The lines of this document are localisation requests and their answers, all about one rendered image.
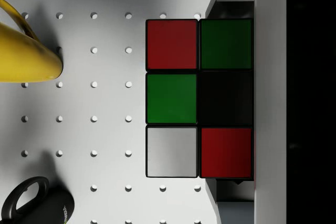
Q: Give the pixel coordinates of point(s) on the puzzle cube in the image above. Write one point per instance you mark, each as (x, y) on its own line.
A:
(172, 98)

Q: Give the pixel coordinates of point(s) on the black mug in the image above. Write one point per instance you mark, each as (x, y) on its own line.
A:
(52, 208)

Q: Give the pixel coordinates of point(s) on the yellow mug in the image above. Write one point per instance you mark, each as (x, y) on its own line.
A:
(23, 56)

